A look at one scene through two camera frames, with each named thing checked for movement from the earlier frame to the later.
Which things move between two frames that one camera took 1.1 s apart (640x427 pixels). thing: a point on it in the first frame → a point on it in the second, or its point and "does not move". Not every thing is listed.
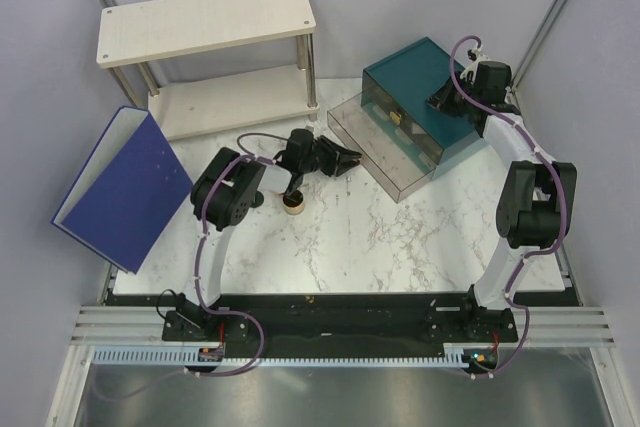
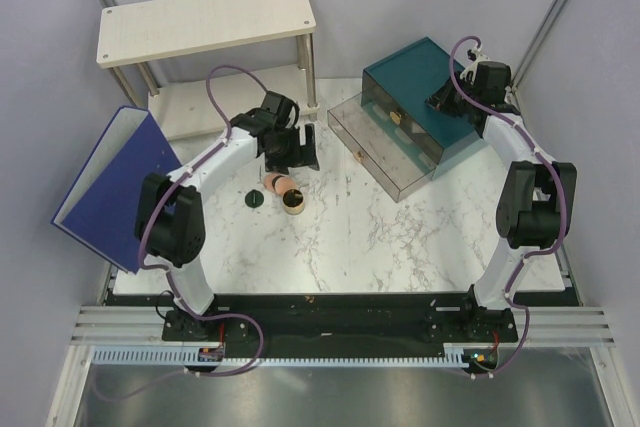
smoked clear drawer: [384, 107] does not move
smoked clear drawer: [396, 163] does not move
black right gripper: [441, 99] does not move
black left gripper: [340, 160] → [274, 164]
